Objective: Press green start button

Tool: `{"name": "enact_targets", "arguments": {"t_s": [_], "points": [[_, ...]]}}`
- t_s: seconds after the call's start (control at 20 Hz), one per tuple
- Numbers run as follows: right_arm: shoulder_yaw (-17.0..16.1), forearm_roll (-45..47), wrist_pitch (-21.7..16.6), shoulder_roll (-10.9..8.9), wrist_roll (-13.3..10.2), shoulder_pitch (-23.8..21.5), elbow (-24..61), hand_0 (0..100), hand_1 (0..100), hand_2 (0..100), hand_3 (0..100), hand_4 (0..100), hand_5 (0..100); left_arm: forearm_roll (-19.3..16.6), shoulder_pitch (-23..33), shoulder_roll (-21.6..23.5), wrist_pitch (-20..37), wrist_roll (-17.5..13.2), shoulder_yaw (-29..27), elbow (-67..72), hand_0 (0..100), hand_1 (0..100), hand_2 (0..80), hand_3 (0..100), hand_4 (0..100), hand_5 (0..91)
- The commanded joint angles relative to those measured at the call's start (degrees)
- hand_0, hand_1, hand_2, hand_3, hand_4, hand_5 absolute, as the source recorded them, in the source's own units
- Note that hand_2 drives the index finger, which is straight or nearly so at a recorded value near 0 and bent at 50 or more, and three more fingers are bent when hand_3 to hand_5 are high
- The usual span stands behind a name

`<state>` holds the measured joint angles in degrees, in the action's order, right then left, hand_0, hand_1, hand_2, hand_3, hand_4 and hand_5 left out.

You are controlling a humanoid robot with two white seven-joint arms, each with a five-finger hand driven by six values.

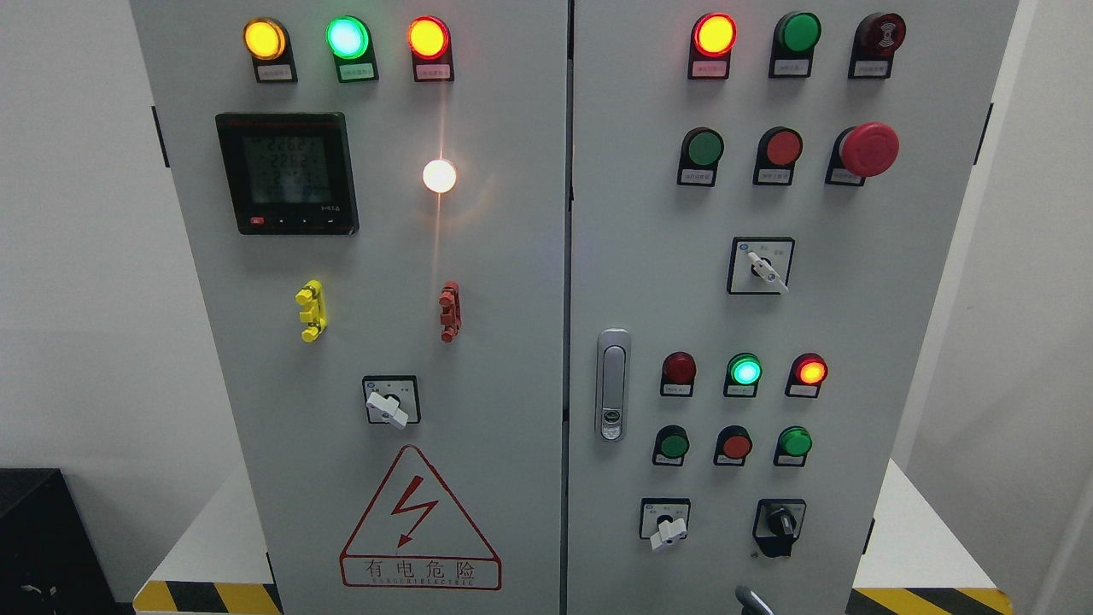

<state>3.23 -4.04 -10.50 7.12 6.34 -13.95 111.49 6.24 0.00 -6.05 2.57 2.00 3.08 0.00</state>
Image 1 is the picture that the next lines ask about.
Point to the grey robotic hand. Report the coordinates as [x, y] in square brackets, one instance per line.
[751, 602]

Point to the lower red push button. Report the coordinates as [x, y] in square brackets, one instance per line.
[733, 445]

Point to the red push button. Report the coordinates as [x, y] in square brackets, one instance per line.
[777, 153]
[733, 445]

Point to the lower bright green button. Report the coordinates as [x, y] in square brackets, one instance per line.
[793, 447]

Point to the lower green start button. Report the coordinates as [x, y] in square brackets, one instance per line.
[670, 446]

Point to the upper red push button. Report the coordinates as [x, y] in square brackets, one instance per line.
[777, 153]

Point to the upper green push button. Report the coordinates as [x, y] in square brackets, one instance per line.
[701, 150]

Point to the red emergency stop button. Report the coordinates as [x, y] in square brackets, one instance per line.
[861, 152]

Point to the lower middle green indicator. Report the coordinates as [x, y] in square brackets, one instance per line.
[743, 372]

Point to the lower right red indicator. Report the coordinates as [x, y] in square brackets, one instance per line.
[806, 376]

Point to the lower left red indicator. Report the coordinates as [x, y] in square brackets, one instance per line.
[678, 374]

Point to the red electrical hazard sticker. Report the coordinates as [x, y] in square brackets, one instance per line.
[415, 534]

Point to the grey right cabinet door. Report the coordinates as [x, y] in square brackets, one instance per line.
[652, 257]

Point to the grey cabinet door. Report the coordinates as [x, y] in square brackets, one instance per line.
[652, 257]
[491, 400]

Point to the red terminal connector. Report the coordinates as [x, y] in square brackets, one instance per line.
[450, 315]

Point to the white platform hazard striped edge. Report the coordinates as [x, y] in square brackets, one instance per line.
[912, 565]

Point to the white indicator light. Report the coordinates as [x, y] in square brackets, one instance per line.
[439, 175]

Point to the yellow terminal connector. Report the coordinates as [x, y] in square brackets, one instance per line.
[310, 297]

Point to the grey left cabinet door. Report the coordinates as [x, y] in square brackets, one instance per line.
[491, 400]

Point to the red indicator light top right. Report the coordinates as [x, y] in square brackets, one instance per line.
[709, 47]

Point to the red indicator light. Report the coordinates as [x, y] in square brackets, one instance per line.
[430, 43]
[709, 47]

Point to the green indicator light top right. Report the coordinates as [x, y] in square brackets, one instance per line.
[793, 45]

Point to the green indicator light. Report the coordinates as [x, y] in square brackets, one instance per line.
[352, 49]
[793, 45]

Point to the red buzzer alarm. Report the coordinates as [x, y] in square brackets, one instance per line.
[877, 38]

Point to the black digital power meter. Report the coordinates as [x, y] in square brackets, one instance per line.
[289, 173]

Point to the red indicator light top left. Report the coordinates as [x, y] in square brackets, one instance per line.
[430, 43]

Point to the green indicator light top left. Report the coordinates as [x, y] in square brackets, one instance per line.
[352, 49]

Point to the black box lower left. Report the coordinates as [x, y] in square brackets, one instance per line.
[48, 565]

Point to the yellow indicator light top left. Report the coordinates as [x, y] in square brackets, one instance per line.
[268, 43]

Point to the black key selector switch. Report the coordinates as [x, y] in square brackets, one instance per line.
[777, 525]

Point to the lower white rotary switch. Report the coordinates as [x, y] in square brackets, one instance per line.
[663, 521]

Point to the silver door lock handle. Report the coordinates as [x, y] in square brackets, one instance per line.
[614, 348]

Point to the upper right rotary switch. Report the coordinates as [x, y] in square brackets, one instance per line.
[760, 265]

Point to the left door rotary switch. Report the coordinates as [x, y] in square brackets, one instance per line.
[392, 400]

